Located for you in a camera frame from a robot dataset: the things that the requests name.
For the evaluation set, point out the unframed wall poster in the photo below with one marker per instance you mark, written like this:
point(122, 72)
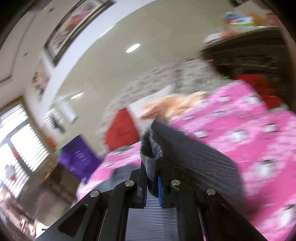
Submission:
point(40, 79)

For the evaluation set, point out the orange fringed cloth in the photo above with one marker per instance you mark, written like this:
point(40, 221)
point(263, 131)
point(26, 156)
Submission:
point(172, 106)

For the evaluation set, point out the wall calendar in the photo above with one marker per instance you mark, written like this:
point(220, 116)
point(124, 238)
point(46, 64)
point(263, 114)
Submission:
point(66, 110)

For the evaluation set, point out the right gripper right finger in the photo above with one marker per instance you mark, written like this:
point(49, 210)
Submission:
point(212, 218)

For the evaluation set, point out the grey pinstripe suit jacket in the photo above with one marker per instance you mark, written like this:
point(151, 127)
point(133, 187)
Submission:
point(169, 153)

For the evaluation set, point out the dark wooden nightstand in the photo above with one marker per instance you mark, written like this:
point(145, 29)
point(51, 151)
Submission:
point(262, 51)

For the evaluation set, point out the red pillow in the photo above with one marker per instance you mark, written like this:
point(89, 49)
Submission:
point(122, 131)

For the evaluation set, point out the pink penguin print blanket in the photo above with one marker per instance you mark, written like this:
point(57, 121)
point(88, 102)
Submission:
point(235, 121)

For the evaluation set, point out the purple shopping bag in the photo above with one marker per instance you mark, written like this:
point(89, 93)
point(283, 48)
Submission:
point(79, 158)

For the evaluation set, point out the framed flower painting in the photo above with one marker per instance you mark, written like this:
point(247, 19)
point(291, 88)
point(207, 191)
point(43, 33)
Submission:
point(72, 24)

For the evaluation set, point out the dark wooden side table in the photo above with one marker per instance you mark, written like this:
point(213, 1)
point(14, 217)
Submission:
point(49, 193)

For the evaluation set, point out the window with blinds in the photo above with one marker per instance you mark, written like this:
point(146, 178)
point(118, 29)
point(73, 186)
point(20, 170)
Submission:
point(22, 151)

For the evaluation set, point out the white pillow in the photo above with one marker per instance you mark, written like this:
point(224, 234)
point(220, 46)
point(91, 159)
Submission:
point(142, 109)

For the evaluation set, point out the floral padded headboard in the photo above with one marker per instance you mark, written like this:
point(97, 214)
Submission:
point(183, 78)

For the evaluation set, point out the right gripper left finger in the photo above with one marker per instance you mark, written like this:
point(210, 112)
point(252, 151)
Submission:
point(102, 215)

